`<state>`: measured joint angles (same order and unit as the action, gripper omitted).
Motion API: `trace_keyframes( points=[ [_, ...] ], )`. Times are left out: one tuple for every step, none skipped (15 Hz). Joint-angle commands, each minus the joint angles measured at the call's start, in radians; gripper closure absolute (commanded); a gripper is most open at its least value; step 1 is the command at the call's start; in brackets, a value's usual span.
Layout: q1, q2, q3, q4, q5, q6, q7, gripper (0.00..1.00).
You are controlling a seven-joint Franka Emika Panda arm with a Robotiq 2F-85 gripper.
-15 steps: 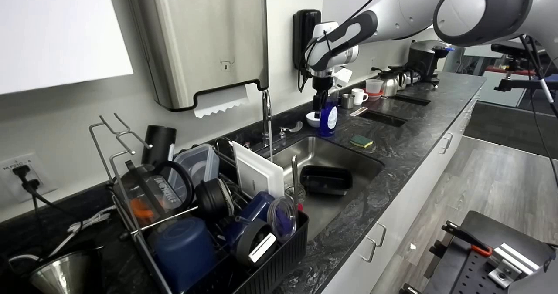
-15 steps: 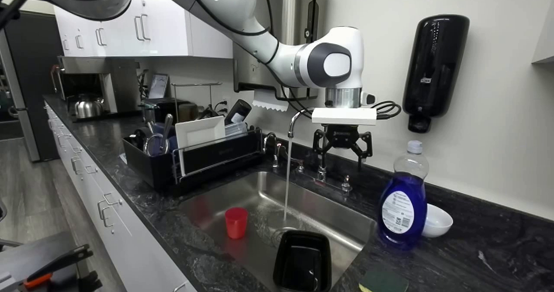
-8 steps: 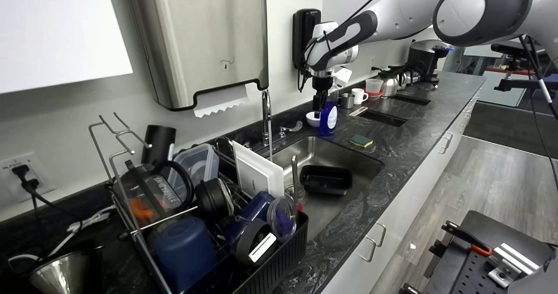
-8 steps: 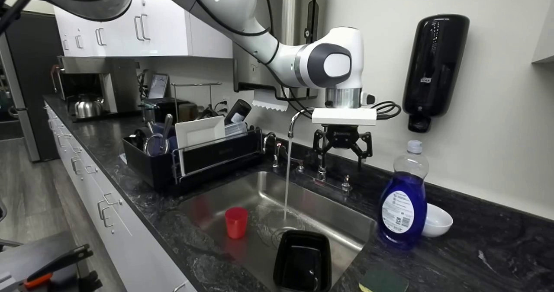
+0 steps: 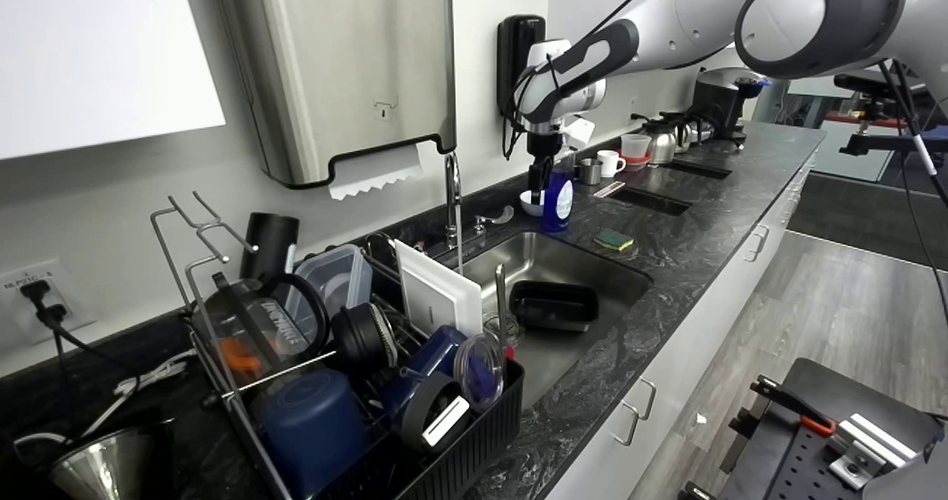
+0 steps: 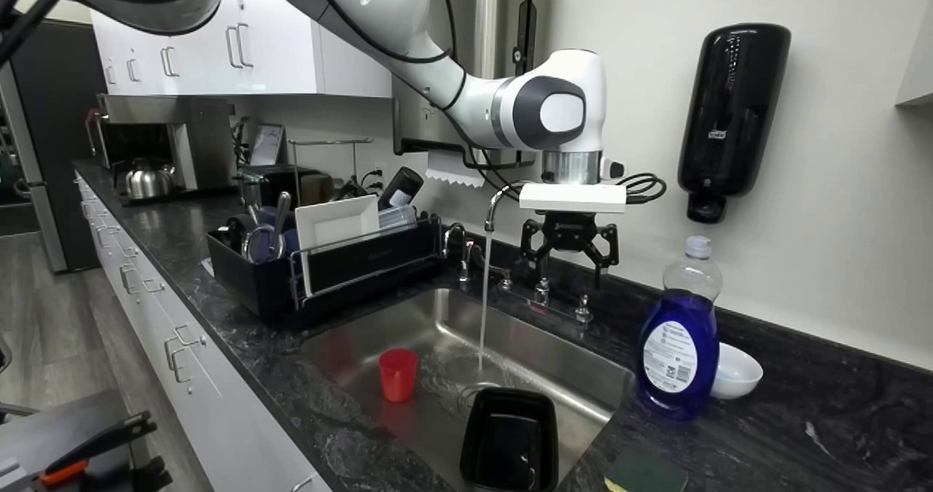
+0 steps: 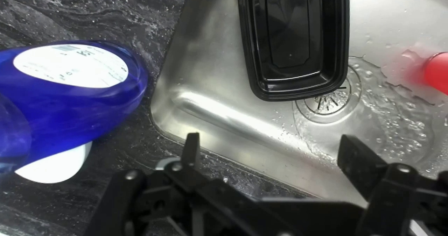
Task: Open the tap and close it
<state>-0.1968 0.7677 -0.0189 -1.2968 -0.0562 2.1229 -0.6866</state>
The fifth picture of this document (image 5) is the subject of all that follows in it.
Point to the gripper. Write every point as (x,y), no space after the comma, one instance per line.
(544,146)

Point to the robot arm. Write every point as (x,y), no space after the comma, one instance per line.
(689,18)

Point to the steel tap lever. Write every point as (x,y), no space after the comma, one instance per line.
(496,218)

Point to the steel tap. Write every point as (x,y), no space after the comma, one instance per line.
(452,196)

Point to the blue soap bottle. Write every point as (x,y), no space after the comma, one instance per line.
(558,200)

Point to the small white bowl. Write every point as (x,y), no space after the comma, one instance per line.
(527,205)

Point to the small steel cup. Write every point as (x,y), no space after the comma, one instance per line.
(590,172)

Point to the white mug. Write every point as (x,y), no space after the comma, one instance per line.
(609,163)

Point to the bundle of stir sticks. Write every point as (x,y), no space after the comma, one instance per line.
(609,189)

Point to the green and yellow sponge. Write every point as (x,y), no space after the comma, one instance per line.
(613,240)

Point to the clear plastic cup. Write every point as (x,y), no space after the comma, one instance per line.
(635,146)

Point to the steel sink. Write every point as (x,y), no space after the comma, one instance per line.
(592,270)

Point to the steel carafe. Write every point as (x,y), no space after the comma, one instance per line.
(661,144)
(685,133)

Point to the black plastic tray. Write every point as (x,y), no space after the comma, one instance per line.
(554,306)

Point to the steel utensil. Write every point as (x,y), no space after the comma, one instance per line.
(501,307)

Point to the white cutting board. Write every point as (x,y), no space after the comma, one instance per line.
(433,292)

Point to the white paper towel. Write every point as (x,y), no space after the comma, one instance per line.
(376,172)

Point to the black coffee machine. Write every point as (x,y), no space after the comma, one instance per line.
(718,104)

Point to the clear round lid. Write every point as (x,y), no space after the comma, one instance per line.
(480,367)

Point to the dark blue mug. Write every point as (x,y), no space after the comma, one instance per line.
(437,352)

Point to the steel paper towel dispenser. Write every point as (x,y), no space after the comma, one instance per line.
(348,63)

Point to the clear plastic container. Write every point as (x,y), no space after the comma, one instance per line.
(337,278)

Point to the round black lid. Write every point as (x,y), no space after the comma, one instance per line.
(361,335)

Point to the black dish rack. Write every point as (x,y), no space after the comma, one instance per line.
(474,441)

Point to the black cylinder flask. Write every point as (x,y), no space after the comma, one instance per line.
(270,244)

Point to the black clamp with orange tip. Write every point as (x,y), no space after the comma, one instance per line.
(792,406)

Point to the dark blue bowl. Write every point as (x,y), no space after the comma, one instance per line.
(311,430)

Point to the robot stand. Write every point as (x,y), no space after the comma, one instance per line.
(785,441)

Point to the steel funnel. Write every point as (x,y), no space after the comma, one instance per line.
(104,467)

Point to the black wall soap dispenser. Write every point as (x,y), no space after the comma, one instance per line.
(512,55)

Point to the camera on mount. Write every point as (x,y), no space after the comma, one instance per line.
(881,141)

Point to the aluminium bracket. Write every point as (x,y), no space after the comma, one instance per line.
(870,448)

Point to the wall socket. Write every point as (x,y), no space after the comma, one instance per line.
(67,300)

